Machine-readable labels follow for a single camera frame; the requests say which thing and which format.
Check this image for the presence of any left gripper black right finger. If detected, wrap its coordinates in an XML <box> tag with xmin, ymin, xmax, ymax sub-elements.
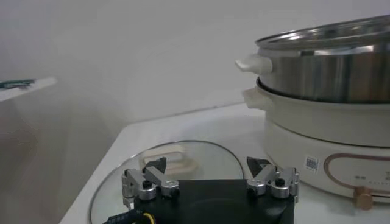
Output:
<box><xmin>246</xmin><ymin>156</ymin><xmax>300</xmax><ymax>204</ymax></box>

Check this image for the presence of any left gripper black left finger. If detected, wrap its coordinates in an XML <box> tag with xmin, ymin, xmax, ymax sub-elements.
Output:
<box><xmin>121</xmin><ymin>156</ymin><xmax>180</xmax><ymax>211</ymax></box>

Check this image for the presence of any glass lid with cream handle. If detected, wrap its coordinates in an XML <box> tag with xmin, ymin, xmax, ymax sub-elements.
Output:
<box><xmin>89</xmin><ymin>139</ymin><xmax>245</xmax><ymax>224</ymax></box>

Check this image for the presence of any perforated steel steamer basket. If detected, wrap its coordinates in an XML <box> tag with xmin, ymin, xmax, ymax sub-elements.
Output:
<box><xmin>234</xmin><ymin>15</ymin><xmax>390</xmax><ymax>104</ymax></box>

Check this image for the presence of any white electric cooking pot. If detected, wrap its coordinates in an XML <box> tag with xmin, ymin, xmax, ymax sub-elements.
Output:
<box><xmin>242</xmin><ymin>77</ymin><xmax>390</xmax><ymax>211</ymax></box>

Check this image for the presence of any white side table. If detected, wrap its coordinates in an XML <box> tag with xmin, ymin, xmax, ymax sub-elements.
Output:
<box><xmin>0</xmin><ymin>76</ymin><xmax>59</xmax><ymax>103</ymax></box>

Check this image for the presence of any green circuit board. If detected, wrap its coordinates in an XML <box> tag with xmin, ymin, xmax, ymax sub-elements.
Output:
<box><xmin>0</xmin><ymin>79</ymin><xmax>36</xmax><ymax>89</ymax></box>

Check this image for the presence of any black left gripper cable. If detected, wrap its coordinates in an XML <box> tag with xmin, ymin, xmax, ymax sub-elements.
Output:
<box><xmin>102</xmin><ymin>209</ymin><xmax>155</xmax><ymax>224</ymax></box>

